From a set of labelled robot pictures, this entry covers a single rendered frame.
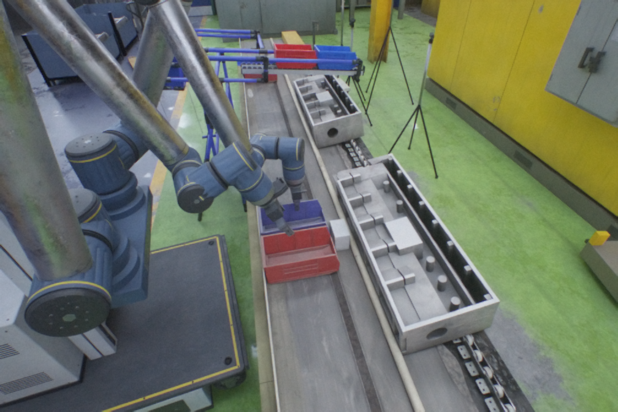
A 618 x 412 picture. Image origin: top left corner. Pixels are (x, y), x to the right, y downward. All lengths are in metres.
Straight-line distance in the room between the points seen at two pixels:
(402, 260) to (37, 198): 1.21
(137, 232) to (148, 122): 0.71
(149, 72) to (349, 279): 1.26
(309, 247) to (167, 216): 1.91
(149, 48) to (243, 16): 7.20
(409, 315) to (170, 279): 1.50
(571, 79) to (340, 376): 2.88
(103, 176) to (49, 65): 5.83
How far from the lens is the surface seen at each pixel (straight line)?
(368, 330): 1.45
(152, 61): 1.60
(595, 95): 3.27
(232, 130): 1.34
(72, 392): 2.13
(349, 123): 2.41
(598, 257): 3.11
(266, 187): 1.11
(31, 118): 0.91
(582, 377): 2.63
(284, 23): 8.77
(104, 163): 1.68
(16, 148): 0.91
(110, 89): 1.07
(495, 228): 3.20
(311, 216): 1.80
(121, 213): 1.79
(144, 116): 1.10
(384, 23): 6.89
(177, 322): 2.07
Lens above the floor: 2.01
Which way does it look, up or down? 39 degrees down
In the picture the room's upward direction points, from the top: 1 degrees counter-clockwise
